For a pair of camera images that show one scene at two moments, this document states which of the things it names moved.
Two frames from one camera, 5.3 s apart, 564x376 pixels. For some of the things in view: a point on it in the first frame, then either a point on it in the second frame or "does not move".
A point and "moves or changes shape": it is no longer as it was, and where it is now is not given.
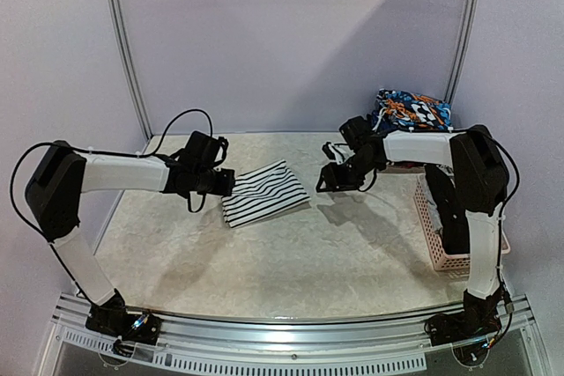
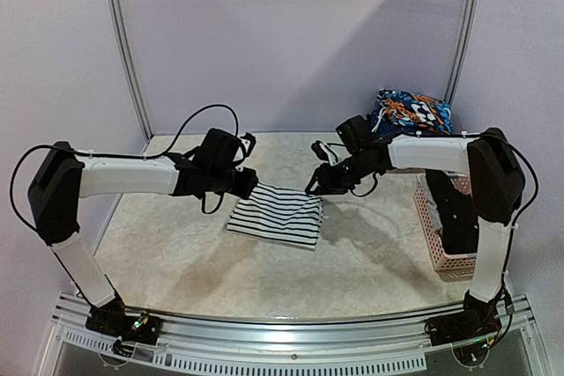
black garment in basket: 453,215 does not move
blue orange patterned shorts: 395,109 does not move
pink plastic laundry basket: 442,261 does not move
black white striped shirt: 263,193 moves or changes shape
